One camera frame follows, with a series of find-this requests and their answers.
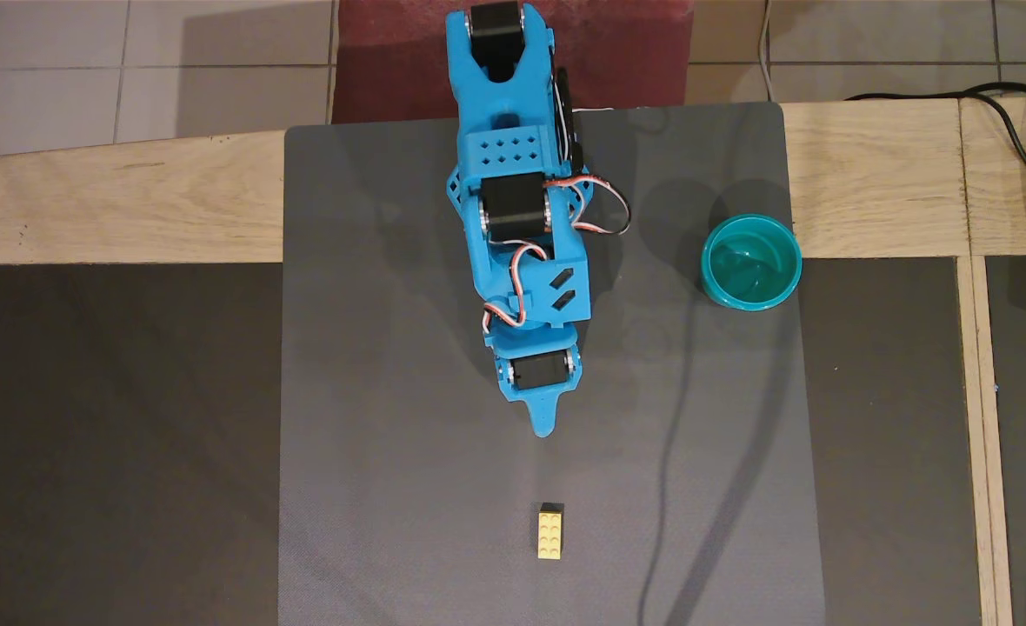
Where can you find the grey rubber mat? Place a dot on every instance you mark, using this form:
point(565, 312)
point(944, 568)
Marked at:
point(391, 391)

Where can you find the pale yellow lego brick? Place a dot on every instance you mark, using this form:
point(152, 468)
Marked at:
point(550, 535)

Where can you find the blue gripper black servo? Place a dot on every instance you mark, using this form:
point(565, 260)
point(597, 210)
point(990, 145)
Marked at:
point(540, 372)

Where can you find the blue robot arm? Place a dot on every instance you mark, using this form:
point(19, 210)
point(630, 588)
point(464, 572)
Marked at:
point(478, 96)

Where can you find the teal plastic cup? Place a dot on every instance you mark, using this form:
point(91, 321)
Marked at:
point(752, 265)

